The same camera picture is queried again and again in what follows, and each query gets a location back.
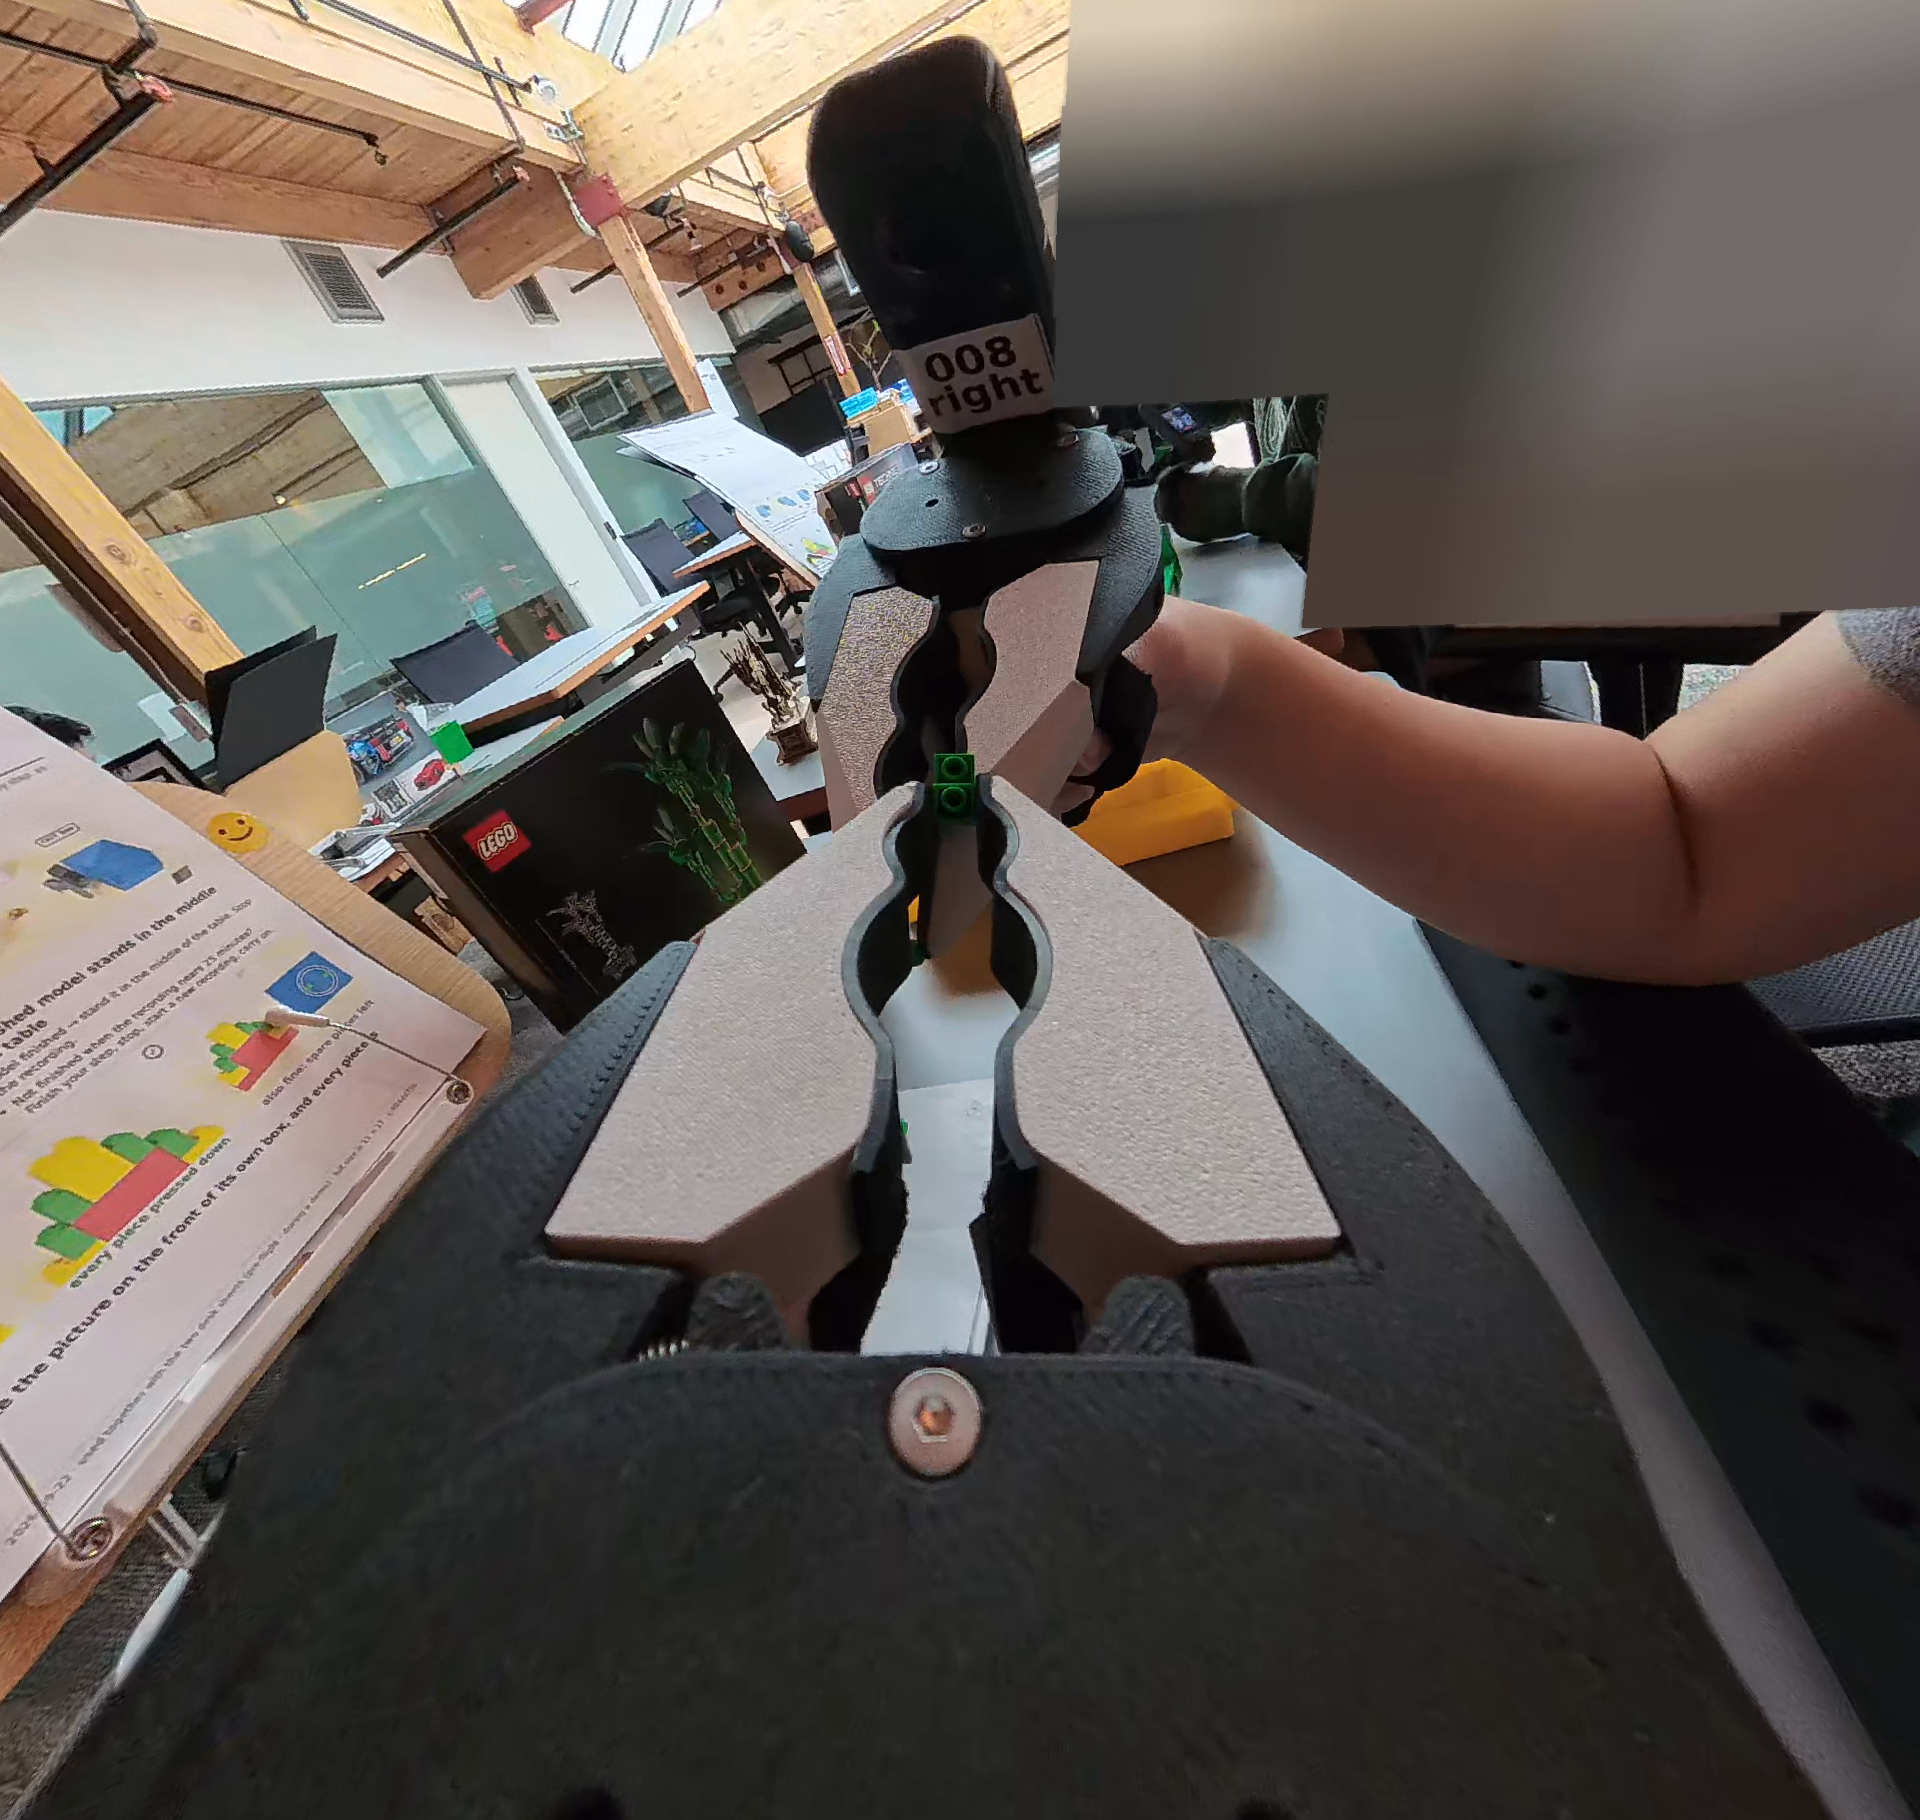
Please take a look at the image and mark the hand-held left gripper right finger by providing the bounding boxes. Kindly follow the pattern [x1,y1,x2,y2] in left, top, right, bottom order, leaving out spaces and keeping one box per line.
[972,777,1344,1356]

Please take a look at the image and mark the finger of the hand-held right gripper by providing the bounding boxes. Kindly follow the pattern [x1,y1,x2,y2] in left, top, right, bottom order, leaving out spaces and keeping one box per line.
[917,561,1107,962]
[825,591,951,829]

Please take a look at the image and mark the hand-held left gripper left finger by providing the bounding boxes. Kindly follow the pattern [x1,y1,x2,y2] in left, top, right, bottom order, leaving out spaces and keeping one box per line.
[545,781,926,1356]

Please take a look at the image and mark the person's right forearm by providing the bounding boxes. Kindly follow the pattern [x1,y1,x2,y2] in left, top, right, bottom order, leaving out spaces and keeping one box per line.
[1267,605,1920,987]

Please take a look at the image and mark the brown lego tree model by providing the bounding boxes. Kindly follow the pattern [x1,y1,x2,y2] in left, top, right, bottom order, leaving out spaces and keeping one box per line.
[718,633,822,766]

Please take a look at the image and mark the black bamboo lego box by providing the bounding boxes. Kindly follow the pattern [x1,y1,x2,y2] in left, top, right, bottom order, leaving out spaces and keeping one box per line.
[393,657,813,1035]

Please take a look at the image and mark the small lego car box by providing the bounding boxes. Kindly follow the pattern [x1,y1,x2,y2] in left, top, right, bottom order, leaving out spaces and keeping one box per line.
[343,719,459,820]

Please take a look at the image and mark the person's right hand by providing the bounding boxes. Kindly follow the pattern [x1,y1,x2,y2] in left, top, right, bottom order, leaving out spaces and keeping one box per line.
[1117,598,1282,772]

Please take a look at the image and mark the printed instruction sheet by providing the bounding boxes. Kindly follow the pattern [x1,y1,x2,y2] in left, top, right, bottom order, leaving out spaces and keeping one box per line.
[0,711,483,1606]
[619,409,844,579]

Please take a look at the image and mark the wooden top desk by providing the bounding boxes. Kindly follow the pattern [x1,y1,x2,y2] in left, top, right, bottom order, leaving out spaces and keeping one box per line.
[448,582,710,742]

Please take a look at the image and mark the instruction sheet on wooden stand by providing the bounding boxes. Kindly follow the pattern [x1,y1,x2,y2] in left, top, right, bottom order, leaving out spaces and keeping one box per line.
[0,779,513,1695]

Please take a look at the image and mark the wooden book stand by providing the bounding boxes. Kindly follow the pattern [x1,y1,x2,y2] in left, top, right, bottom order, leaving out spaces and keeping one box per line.
[224,733,365,847]

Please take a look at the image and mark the black book stand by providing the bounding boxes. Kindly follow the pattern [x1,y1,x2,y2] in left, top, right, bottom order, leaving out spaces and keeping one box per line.
[202,631,340,789]

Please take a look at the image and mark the black perforated panel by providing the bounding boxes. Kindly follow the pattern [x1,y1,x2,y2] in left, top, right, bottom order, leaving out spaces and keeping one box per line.
[1421,920,1920,1820]

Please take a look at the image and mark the wooden post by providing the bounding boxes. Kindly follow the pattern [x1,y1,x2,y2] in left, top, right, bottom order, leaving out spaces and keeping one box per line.
[0,380,241,742]

